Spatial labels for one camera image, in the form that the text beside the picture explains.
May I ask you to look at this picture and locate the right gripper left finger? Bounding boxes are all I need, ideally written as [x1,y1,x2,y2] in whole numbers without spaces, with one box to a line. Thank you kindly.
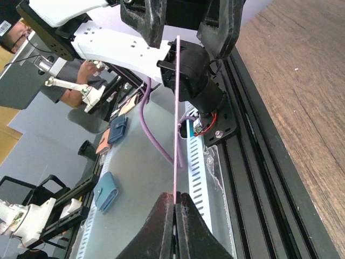
[117,193,174,258]

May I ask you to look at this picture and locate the dark blue wallet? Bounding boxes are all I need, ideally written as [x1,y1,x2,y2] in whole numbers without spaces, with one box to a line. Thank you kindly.
[107,114,128,144]

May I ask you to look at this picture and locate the red striped credit card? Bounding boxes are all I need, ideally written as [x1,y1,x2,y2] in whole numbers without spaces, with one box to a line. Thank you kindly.
[173,35,181,205]

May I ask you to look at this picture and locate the light blue cable duct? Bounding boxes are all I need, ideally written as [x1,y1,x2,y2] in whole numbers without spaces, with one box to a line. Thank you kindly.
[185,104,238,259]

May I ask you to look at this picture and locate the person in background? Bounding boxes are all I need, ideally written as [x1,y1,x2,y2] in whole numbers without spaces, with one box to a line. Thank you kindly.
[0,0,108,134]

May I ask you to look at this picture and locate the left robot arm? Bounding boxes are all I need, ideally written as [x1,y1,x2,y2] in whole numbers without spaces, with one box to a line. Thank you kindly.
[16,1,245,114]

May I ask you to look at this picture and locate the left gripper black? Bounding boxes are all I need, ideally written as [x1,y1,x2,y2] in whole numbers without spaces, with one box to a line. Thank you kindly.
[120,0,245,59]

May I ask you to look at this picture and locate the tan leather wallet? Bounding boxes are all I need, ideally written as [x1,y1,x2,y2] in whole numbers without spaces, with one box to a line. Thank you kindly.
[95,128,112,155]

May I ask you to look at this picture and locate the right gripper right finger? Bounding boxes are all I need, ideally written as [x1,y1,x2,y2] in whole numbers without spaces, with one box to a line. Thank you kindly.
[175,192,233,258]

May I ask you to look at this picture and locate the light blue wallet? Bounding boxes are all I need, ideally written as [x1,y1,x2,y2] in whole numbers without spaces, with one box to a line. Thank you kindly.
[93,172,119,214]

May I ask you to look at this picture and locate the metal front plate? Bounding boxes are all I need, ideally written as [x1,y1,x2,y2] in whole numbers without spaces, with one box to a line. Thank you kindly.
[51,86,238,259]

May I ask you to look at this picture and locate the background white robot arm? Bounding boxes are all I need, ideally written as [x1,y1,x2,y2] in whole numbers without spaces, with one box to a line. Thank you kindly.
[40,59,108,108]

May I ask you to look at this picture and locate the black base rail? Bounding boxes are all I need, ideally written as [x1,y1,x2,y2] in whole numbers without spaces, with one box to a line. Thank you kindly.
[206,50,339,258]

